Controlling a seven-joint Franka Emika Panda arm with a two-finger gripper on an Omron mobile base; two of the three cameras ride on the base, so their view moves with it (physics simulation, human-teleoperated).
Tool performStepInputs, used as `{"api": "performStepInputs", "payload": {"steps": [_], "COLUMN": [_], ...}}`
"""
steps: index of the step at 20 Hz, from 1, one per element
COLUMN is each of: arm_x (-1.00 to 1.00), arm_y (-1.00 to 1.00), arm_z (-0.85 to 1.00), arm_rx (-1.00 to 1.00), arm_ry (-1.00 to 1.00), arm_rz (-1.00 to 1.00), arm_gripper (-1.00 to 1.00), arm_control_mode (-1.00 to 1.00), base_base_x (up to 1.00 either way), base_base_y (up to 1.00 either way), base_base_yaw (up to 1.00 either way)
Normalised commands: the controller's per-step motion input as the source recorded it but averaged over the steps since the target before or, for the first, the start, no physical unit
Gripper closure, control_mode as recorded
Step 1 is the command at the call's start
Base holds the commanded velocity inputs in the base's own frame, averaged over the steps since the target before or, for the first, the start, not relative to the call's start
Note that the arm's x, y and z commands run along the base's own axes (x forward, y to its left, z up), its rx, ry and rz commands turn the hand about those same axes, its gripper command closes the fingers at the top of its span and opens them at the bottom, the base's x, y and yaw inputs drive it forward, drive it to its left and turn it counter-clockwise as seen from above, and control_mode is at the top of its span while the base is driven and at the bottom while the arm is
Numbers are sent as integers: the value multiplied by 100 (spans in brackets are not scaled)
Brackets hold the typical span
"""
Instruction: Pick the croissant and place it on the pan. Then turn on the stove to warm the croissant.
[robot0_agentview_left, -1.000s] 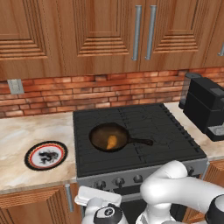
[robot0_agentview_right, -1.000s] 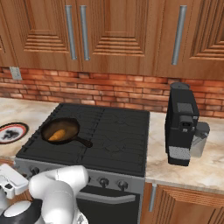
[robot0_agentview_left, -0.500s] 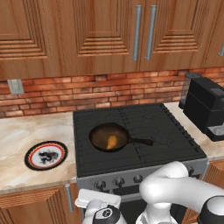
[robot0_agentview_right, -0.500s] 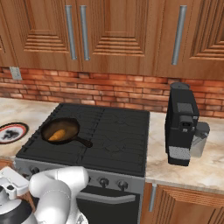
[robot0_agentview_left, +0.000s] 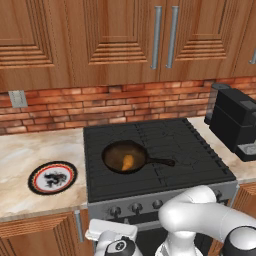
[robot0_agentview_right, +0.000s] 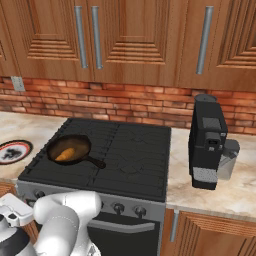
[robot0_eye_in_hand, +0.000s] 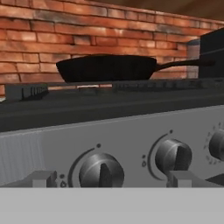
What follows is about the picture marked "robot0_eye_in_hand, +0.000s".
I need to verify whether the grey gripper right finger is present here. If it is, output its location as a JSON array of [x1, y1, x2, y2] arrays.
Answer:
[[166, 170, 224, 189]]

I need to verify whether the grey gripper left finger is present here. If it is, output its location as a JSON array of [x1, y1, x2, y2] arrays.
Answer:
[[0, 170, 59, 189]]

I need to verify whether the metal stove knob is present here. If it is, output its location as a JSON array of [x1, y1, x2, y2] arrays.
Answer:
[[154, 138, 193, 175], [208, 129, 224, 162], [78, 152, 125, 188]]

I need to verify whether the grey stove with black hob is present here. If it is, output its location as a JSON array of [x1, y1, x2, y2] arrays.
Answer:
[[0, 77, 224, 189]]

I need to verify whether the black frying pan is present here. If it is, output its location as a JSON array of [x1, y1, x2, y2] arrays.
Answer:
[[55, 54, 217, 84]]

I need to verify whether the grey metal canister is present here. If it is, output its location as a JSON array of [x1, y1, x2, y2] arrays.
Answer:
[[185, 38, 201, 80]]

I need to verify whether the black appliance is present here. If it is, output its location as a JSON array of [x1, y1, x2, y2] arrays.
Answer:
[[199, 27, 224, 79]]

